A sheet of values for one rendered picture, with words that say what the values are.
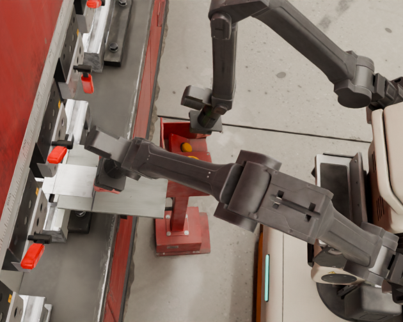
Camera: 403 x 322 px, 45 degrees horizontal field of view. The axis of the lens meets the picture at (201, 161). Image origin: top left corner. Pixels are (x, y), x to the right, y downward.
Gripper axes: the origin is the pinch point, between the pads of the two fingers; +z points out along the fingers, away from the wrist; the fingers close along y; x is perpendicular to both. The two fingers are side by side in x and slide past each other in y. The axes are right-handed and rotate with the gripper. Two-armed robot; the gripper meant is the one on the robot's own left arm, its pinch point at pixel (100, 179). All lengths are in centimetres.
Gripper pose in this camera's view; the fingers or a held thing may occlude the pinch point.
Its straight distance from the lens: 123.7
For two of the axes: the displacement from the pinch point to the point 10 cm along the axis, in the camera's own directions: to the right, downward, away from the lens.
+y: -0.9, 8.8, -4.7
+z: -5.5, 3.5, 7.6
